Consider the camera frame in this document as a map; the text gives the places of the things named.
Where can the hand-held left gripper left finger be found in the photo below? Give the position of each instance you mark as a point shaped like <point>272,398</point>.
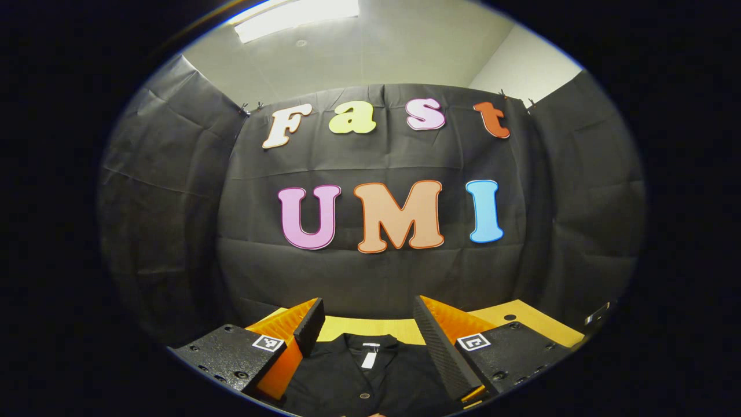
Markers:
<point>311,327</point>

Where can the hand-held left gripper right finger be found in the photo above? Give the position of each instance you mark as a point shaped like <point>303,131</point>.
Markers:
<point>443,347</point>

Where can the black button shirt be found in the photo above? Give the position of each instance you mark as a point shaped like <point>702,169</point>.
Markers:
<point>347,382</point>

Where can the black backdrop cloth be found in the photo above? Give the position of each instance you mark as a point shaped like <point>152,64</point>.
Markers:
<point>376,278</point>

